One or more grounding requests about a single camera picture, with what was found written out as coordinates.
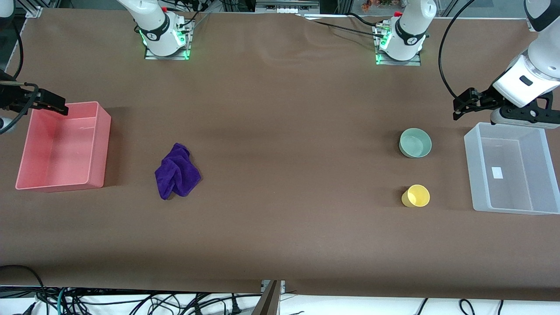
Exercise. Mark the mint green bowl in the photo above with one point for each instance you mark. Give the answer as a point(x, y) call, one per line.
point(414, 143)

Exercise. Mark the colourful background items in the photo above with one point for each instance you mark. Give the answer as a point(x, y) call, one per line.
point(378, 4)

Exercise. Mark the translucent plastic bin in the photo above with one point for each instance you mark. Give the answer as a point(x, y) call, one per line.
point(509, 170)

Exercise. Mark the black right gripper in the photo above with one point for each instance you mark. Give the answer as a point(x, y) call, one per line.
point(12, 95)

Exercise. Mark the aluminium frame strut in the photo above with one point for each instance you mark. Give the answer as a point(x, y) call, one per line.
point(269, 299)

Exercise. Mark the pink plastic bin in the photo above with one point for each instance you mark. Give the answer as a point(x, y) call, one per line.
point(61, 148)

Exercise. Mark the aluminium profile rail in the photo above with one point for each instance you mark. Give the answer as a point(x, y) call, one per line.
point(35, 8)

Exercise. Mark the purple cloth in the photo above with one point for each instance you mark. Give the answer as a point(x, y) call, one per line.
point(177, 173)

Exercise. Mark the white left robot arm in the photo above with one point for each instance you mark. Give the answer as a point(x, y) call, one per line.
point(409, 39)

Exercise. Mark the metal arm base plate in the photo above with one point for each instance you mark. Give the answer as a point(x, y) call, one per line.
point(189, 39)
point(415, 62)

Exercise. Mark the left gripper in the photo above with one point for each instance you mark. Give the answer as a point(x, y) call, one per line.
point(484, 97)

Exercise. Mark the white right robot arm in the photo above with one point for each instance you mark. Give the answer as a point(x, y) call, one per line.
point(157, 30)

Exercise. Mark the yellow cup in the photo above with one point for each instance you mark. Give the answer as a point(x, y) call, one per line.
point(416, 196)

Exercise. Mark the white power strip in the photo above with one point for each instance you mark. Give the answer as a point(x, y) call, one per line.
point(288, 6)

